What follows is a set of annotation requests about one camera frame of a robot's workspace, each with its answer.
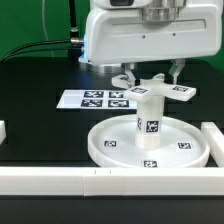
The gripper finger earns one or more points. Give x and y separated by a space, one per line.
176 68
128 67

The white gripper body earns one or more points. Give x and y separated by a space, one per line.
129 31

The white cross-shaped table base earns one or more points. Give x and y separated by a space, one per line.
147 89

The white round table top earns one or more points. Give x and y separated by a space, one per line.
111 143

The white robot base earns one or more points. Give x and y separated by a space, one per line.
103 69

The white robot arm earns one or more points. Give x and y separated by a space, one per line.
131 31

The white marker sheet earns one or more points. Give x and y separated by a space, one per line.
95 99

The white right fence bar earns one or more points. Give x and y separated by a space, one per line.
215 139

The white fence bar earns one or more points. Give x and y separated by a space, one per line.
2 131
215 139
111 181

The white left fence bar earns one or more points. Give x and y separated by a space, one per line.
2 131

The white front fence bar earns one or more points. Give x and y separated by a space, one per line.
111 181

